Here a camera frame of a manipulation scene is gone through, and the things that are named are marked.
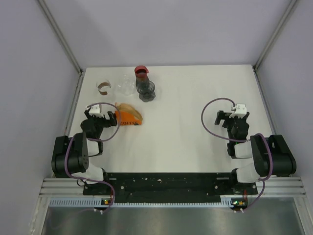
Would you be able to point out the aluminium corner post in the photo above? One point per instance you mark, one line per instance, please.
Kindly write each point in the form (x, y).
(276, 33)
(59, 35)

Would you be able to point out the red lidded coffee carafe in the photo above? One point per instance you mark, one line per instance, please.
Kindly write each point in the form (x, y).
(141, 73)

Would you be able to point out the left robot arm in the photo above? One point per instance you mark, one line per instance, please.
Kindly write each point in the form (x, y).
(84, 146)

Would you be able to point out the orange coffee filter box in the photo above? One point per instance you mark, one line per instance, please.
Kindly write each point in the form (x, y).
(126, 119)

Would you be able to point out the left aluminium corner post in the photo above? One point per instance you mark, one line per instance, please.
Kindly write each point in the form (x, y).
(59, 35)

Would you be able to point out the dark grey plastic dripper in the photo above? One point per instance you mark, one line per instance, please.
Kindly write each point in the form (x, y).
(146, 90)

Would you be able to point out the grey slotted cable duct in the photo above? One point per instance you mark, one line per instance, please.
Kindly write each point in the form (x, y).
(222, 202)

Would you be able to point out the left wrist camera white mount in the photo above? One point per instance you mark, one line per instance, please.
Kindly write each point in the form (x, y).
(95, 110)

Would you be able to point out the stack of brown filters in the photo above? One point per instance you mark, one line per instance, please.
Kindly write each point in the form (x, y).
(130, 109)

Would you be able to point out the clear glass with brown band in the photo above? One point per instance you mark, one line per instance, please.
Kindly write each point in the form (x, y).
(103, 87)

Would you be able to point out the aluminium front rail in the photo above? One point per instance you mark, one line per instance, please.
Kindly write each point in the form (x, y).
(274, 187)

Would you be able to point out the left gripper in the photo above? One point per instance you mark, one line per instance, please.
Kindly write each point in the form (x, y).
(112, 121)

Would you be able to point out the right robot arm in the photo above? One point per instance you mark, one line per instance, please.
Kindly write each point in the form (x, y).
(270, 156)

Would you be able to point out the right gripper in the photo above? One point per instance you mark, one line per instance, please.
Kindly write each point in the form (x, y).
(221, 115)

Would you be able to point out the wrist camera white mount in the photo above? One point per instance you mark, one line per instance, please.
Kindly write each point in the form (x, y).
(239, 109)
(95, 110)

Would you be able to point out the right aluminium corner post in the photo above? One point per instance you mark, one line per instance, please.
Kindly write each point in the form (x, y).
(276, 33)

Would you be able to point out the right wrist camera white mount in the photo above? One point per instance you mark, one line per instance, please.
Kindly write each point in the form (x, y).
(239, 109)

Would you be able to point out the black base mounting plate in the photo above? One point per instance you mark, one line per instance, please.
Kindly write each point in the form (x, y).
(170, 187)

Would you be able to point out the clear plastic dripper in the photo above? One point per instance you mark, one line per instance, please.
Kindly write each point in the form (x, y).
(126, 85)

